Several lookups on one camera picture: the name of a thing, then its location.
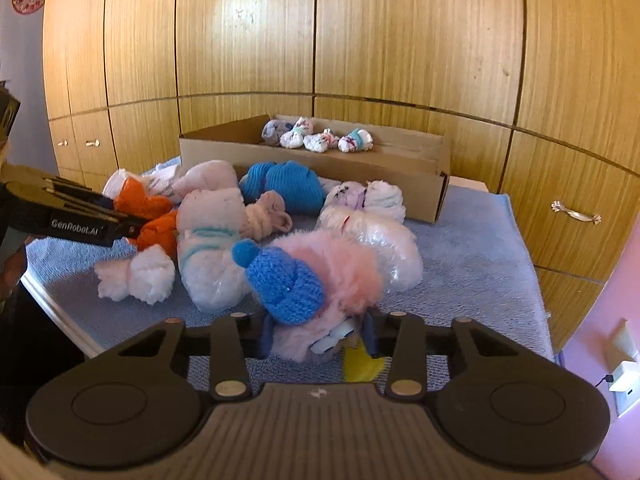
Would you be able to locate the grey sock bundle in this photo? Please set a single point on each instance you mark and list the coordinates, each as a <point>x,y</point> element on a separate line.
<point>272,132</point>

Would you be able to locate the pink fluffy sock blue knit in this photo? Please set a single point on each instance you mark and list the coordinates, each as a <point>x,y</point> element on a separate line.
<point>332,270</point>

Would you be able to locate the white folded sock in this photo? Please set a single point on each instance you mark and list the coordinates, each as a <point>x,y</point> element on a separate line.
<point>162,176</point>

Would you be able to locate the orange sock roll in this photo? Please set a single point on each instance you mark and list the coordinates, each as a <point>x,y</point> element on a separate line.
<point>142,201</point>
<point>160,237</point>

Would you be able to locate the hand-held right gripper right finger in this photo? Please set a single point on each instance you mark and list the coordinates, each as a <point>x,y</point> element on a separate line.
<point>371,337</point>

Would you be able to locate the beige pink sock bundle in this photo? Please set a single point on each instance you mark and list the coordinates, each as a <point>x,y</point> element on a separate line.
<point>265,217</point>

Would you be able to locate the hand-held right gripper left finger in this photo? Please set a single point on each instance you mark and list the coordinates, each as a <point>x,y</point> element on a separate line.
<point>266,337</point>

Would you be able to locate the white sock bundle pink band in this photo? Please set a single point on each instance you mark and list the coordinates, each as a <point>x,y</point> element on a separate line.
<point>385,196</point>

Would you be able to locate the white wall charger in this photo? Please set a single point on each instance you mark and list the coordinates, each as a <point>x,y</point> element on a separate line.
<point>622,342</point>

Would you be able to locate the large white fluffy sock roll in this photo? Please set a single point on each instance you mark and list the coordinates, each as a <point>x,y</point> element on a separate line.
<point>375,245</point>

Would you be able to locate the small white fluffy sock bundle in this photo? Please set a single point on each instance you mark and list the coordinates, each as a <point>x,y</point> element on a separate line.
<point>137,275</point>

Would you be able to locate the white sock bundle red print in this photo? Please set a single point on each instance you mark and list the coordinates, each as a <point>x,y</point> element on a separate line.
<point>322,142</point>

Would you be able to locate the blue knit sock roll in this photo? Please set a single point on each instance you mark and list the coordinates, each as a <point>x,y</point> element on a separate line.
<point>282,185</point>

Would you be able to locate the cardboard box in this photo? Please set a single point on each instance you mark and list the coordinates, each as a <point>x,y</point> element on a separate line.
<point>350,166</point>

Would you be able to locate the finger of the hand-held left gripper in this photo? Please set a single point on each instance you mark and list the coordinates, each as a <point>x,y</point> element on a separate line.
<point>80,192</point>
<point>131,227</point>

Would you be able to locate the lilac white sock roll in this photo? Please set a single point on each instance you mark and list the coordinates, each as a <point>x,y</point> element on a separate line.
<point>345,192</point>

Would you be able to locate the wooden wardrobe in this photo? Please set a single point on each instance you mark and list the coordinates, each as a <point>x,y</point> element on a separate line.
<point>400,35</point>

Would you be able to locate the white sock bundle teal stripe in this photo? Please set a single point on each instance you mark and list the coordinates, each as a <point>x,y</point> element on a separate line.
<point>356,141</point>

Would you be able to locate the white sock bundle teal band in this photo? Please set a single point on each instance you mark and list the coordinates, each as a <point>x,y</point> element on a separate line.
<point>298,133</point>

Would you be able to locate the pale pink sock roll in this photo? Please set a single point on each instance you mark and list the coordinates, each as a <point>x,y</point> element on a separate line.
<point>210,175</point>

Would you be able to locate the white plug-in charger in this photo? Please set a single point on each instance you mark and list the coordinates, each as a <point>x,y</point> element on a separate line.
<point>624,382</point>

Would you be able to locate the blue towel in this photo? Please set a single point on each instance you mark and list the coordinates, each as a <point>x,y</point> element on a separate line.
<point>475,270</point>

